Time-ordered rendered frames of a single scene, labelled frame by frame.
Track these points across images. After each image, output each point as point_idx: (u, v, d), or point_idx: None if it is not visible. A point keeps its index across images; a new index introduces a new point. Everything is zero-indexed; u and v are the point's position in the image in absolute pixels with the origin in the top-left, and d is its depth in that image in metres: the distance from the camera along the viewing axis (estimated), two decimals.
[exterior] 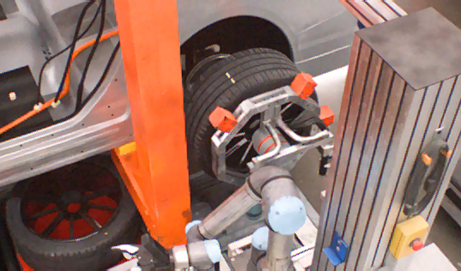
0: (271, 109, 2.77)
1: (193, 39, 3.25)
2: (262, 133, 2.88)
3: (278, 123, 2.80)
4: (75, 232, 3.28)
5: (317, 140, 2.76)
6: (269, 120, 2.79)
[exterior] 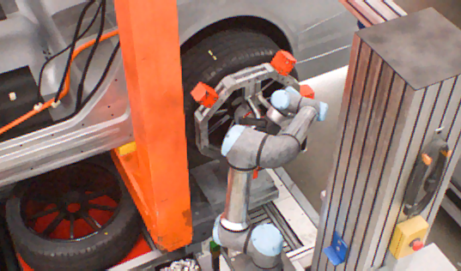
0: (252, 85, 2.88)
1: (193, 39, 3.25)
2: (244, 109, 2.99)
3: (259, 99, 2.91)
4: (75, 232, 3.28)
5: (295, 115, 2.87)
6: (250, 96, 2.90)
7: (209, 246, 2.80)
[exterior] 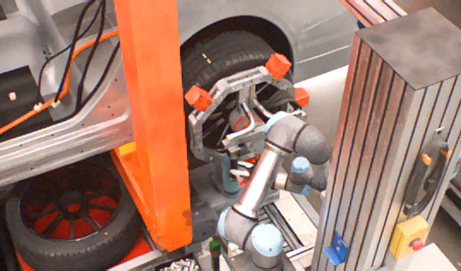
0: (246, 88, 2.87)
1: (193, 39, 3.25)
2: (239, 112, 2.98)
3: (253, 102, 2.89)
4: (75, 232, 3.28)
5: None
6: (244, 99, 2.89)
7: (209, 246, 2.80)
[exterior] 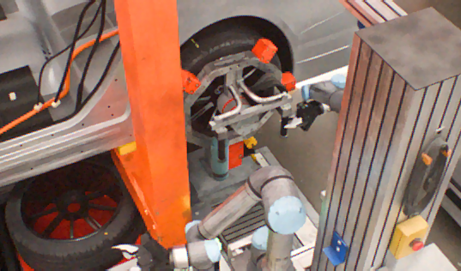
0: (233, 72, 2.95)
1: None
2: (226, 96, 3.06)
3: (240, 86, 2.97)
4: (75, 232, 3.28)
5: (275, 101, 2.93)
6: (231, 83, 2.97)
7: None
